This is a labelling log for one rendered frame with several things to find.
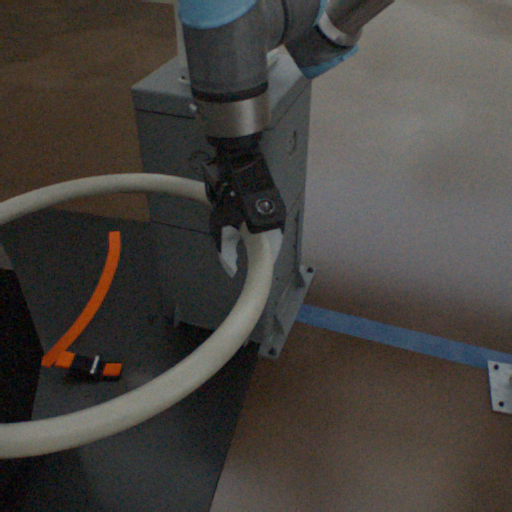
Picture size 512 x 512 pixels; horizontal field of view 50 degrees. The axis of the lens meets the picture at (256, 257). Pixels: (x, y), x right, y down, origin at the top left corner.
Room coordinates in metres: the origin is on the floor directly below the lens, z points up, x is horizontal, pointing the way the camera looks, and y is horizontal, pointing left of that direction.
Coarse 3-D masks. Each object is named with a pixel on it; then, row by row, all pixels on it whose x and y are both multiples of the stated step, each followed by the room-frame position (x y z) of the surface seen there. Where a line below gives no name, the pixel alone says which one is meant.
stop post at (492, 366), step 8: (488, 368) 1.16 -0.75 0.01; (496, 368) 1.16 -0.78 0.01; (504, 368) 1.16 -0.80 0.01; (488, 376) 1.14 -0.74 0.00; (496, 376) 1.13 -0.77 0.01; (504, 376) 1.13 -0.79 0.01; (496, 384) 1.10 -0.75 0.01; (504, 384) 1.10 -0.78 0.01; (496, 392) 1.07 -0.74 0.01; (504, 392) 1.07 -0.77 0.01; (496, 400) 1.04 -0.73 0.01; (504, 400) 1.04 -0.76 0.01; (496, 408) 1.01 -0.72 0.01; (504, 408) 1.01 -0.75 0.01
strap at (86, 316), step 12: (108, 252) 1.76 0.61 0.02; (108, 264) 1.69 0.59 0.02; (108, 276) 1.61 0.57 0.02; (96, 288) 1.54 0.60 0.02; (96, 300) 1.48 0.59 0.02; (84, 312) 1.41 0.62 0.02; (84, 324) 1.35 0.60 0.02; (72, 336) 1.30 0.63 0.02; (60, 348) 1.24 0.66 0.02; (48, 360) 1.19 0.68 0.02
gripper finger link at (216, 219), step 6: (216, 204) 0.58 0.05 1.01; (216, 210) 0.57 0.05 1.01; (210, 216) 0.58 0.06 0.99; (216, 216) 0.57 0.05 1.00; (222, 216) 0.58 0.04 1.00; (210, 222) 0.58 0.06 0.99; (216, 222) 0.57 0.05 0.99; (222, 222) 0.58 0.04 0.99; (228, 222) 0.58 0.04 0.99; (210, 228) 0.58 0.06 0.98; (216, 228) 0.57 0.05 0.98; (216, 234) 0.57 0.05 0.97; (216, 240) 0.57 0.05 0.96; (216, 246) 0.57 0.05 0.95
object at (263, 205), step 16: (256, 144) 0.60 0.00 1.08; (224, 160) 0.59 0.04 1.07; (240, 160) 0.58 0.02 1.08; (256, 160) 0.58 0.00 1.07; (240, 176) 0.56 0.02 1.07; (256, 176) 0.56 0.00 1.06; (240, 192) 0.54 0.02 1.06; (256, 192) 0.54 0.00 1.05; (272, 192) 0.55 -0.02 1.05; (240, 208) 0.54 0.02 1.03; (256, 208) 0.52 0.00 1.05; (272, 208) 0.52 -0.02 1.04; (256, 224) 0.51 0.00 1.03; (272, 224) 0.51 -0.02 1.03
